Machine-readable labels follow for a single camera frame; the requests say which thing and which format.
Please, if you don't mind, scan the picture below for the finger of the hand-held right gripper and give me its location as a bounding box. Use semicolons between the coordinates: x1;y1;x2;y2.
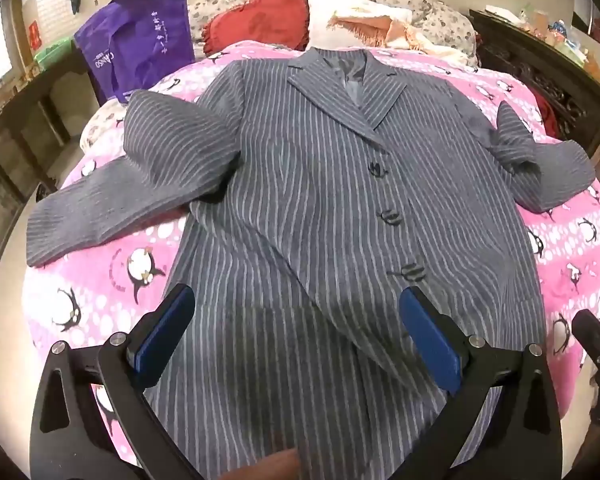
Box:
572;309;600;423

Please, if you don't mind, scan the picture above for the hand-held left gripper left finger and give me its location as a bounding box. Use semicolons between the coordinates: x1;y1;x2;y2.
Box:
29;283;206;480

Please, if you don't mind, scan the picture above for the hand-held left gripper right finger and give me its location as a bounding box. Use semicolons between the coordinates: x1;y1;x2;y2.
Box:
399;286;563;480

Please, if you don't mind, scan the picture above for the grey pinstriped jacket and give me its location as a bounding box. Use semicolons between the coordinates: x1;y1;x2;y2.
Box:
26;47;597;480

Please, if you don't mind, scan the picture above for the pink penguin print blanket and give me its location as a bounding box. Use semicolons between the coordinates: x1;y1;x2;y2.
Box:
20;42;600;471

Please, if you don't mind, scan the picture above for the red cloth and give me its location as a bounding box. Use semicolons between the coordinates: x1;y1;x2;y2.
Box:
532;92;561;138

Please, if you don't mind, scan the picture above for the dark wooden headboard shelf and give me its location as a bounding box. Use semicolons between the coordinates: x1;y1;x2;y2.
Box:
469;8;600;156

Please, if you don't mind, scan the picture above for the group of small bottles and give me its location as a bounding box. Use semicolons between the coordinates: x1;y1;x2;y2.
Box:
485;2;600;68

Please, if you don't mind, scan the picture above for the wooden desk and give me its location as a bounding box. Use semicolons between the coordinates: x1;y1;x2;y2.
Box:
0;42;101;201

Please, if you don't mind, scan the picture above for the purple tote bag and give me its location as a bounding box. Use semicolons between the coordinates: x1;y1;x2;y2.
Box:
74;0;196;106

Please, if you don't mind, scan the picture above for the green plastic basket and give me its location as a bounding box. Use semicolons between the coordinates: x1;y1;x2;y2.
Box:
32;37;77;72

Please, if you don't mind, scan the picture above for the peach fringed scarf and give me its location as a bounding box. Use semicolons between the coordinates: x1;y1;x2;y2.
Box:
332;10;461;56

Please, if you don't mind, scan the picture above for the red ruffled cushion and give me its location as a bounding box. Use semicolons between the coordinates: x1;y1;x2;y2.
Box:
201;0;311;58

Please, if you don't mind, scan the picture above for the white pillow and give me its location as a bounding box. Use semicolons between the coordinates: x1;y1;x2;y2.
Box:
305;0;416;51

